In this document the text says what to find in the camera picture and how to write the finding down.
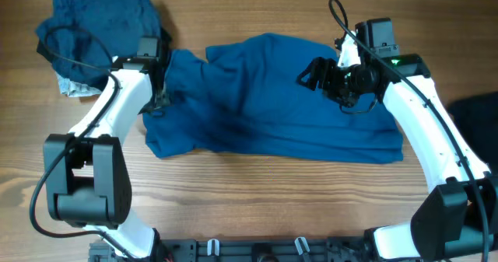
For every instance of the dark blue folded garment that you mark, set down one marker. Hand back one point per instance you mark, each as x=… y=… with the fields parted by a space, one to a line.
x=93 y=31

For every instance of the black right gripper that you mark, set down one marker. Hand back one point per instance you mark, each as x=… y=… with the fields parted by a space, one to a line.
x=326 y=82

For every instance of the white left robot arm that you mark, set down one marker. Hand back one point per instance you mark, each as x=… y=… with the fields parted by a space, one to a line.
x=86 y=178

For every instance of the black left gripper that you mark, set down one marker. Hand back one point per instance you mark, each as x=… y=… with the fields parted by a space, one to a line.
x=164 y=99

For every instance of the grey white folded garment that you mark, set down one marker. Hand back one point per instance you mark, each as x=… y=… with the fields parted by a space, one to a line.
x=75 y=89

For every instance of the black garment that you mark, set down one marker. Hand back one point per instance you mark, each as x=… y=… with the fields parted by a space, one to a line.
x=476 y=119

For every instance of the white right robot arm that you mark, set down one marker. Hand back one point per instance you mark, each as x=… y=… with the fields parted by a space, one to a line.
x=459 y=216

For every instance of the blue polo shirt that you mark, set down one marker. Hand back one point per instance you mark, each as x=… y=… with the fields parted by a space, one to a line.
x=244 y=98

